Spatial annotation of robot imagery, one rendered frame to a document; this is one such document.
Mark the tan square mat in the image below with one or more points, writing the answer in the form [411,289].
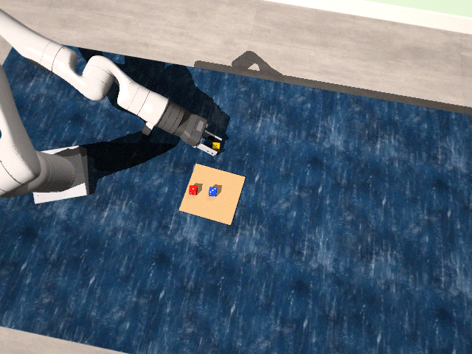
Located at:
[220,208]

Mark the red die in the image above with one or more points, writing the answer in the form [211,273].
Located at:
[193,190]

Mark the yellow die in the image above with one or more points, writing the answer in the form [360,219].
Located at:
[216,146]

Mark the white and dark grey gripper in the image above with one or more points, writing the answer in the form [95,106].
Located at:
[158,111]

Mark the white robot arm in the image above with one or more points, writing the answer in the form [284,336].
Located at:
[21,166]

